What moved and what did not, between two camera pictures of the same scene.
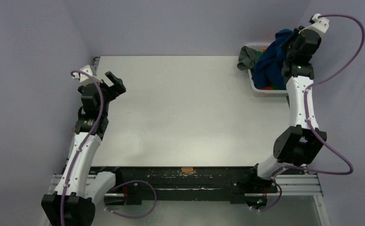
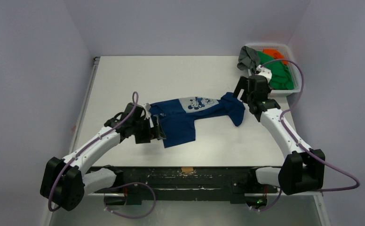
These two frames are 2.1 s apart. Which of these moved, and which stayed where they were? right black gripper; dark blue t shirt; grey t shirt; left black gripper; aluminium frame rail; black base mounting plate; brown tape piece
Moved: dark blue t shirt; right black gripper; left black gripper
Stayed: aluminium frame rail; brown tape piece; black base mounting plate; grey t shirt
